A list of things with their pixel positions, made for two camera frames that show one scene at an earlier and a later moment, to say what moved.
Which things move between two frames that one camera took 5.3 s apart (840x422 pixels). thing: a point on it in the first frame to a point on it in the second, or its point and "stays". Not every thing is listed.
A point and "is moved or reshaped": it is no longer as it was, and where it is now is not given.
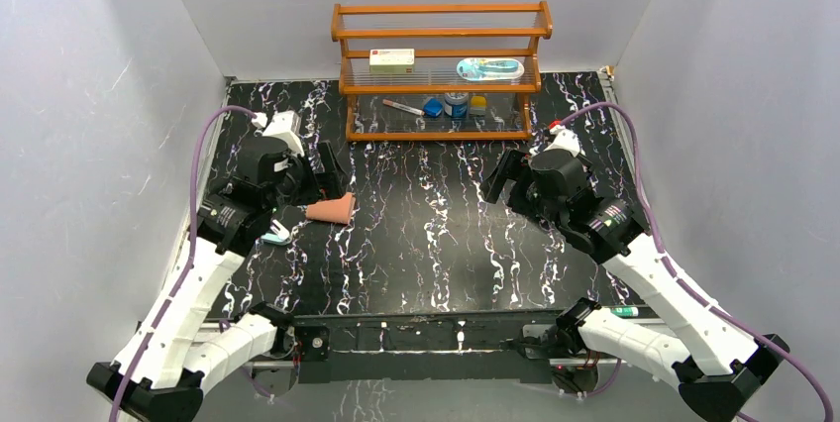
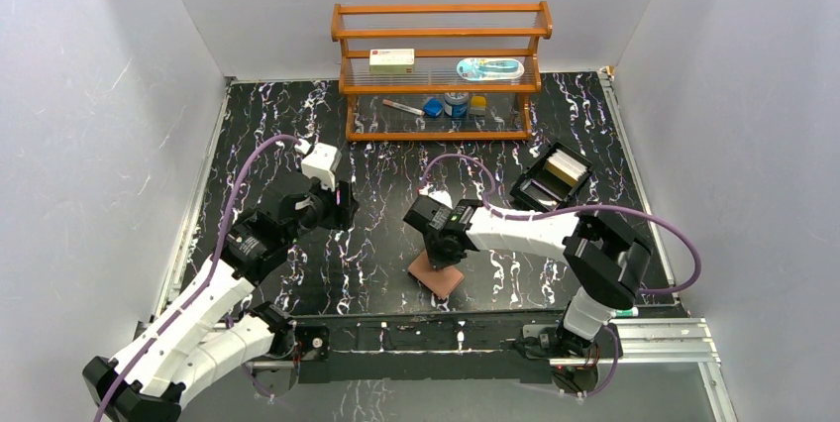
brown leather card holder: (337, 211) is moved or reshaped
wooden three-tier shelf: (439, 71) stays
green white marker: (625, 311) stays
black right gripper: (511, 165) to (443, 261)
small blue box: (433, 107) stays
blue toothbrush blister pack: (489, 69) stays
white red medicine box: (391, 60) stays
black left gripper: (314, 177) to (340, 202)
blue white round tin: (456, 104) stays
